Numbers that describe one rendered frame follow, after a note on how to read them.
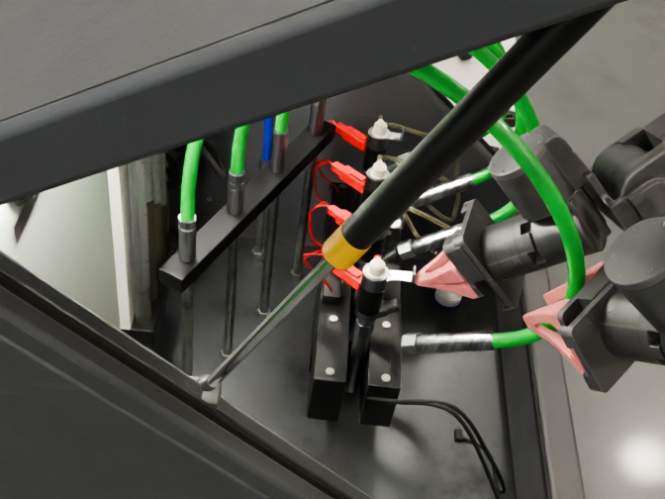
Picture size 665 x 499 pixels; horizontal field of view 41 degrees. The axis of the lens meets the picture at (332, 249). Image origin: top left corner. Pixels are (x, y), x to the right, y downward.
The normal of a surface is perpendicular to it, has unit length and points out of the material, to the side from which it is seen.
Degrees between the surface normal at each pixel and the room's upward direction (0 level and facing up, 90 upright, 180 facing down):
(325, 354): 0
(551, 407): 0
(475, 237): 44
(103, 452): 90
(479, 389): 0
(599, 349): 49
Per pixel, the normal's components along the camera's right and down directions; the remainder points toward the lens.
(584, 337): 0.50, 0.03
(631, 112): 0.11, -0.69
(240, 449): 0.76, -0.43
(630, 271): -0.68, -0.61
